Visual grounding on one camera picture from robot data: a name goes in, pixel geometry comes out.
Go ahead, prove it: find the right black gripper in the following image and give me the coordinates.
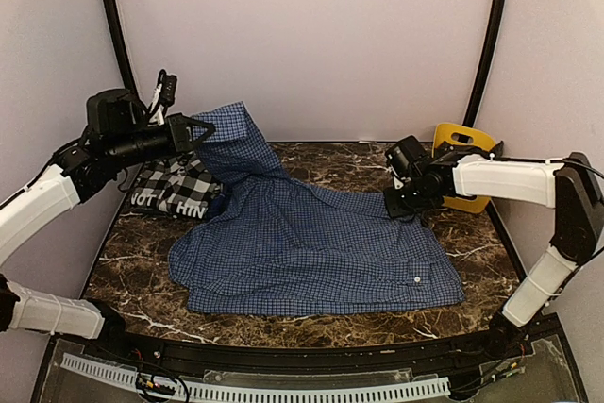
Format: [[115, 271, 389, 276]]
[[383, 179, 437, 219]]

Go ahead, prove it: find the black white plaid shirt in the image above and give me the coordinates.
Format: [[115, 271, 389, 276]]
[[126, 153, 223, 220]]

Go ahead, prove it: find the yellow plastic basket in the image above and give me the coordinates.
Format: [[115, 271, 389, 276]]
[[431, 122, 496, 215]]

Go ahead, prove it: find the blue checked long sleeve shirt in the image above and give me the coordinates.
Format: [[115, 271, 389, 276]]
[[169, 102, 464, 316]]

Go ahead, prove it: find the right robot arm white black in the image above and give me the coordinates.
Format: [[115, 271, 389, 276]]
[[384, 136, 603, 360]]

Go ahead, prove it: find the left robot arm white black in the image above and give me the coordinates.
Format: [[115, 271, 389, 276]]
[[1, 85, 215, 361]]

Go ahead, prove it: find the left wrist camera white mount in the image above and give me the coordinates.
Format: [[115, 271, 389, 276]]
[[147, 69, 177, 125]]

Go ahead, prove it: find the black front rail frame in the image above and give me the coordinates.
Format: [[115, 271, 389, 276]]
[[84, 332, 520, 377]]

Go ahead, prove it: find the left black corner post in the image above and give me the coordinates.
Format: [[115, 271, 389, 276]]
[[102, 0, 138, 94]]

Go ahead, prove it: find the black corner post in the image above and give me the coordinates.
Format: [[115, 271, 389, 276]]
[[462, 0, 506, 127], [102, 0, 138, 94]]

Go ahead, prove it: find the white slotted cable duct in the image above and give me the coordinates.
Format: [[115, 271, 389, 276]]
[[60, 353, 450, 402]]

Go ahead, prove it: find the right black corner post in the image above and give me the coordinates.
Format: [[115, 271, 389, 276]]
[[462, 0, 506, 127]]

